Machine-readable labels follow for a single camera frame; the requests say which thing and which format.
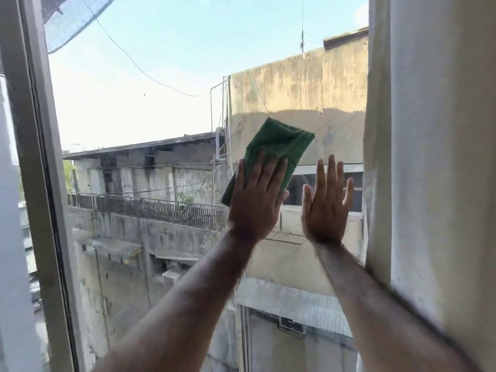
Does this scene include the person's right hand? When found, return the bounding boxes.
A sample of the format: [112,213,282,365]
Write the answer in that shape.
[301,154,355,245]

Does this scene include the person's left hand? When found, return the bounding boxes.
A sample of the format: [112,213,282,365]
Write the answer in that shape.
[227,150,290,243]

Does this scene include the green cleaning cloth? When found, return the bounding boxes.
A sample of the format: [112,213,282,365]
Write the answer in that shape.
[221,117,315,207]

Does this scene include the person's right forearm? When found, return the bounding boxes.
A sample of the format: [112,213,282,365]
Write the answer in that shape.
[312,239,479,372]

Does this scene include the person's left forearm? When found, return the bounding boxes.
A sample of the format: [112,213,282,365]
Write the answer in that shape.
[92,228,258,372]

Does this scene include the dark building window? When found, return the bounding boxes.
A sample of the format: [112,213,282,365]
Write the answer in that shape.
[282,164,365,218]

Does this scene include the grey rooftop pipes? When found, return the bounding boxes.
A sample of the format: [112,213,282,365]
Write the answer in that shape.
[210,75,232,165]

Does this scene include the beige concrete building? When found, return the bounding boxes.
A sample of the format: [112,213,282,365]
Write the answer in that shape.
[226,27,369,372]

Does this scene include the black metal railing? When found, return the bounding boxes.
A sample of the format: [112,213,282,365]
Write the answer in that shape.
[67,191,228,231]

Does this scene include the corrugated metal awning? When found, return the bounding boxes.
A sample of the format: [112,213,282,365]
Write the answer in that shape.
[234,276,354,338]

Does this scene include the outdoor air conditioner unit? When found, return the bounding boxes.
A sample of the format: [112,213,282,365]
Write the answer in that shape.
[278,316,306,335]

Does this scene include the thin rooftop antenna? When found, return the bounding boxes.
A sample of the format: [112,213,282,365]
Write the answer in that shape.
[299,0,307,53]

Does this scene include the window glass pane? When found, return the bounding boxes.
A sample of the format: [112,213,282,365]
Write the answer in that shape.
[41,0,369,372]

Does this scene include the grey mesh netting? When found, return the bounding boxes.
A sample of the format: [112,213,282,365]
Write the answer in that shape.
[41,0,119,55]

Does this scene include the black overhead cable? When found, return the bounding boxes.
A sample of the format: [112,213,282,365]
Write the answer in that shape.
[79,0,212,98]

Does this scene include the white window frame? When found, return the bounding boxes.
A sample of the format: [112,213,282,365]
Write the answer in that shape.
[0,0,87,372]

